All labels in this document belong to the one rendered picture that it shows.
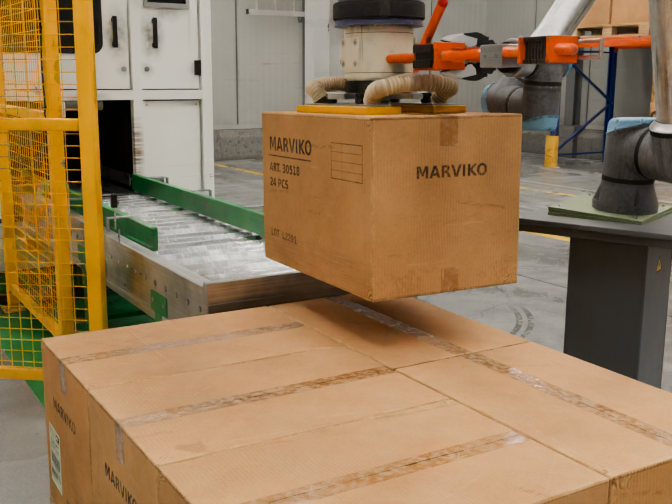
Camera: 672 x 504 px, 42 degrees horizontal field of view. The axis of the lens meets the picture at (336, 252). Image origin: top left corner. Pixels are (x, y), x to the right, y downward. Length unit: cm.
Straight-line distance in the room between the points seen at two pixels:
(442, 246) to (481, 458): 64
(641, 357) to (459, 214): 93
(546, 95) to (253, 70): 1023
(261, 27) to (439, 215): 1047
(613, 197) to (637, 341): 42
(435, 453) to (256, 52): 1099
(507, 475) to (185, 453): 52
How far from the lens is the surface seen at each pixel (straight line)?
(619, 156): 266
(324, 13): 574
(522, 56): 175
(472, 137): 200
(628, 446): 160
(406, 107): 220
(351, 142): 194
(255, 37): 1230
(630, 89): 1259
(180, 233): 345
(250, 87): 1225
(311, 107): 223
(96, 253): 305
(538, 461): 150
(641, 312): 267
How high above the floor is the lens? 116
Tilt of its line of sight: 12 degrees down
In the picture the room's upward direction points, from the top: straight up
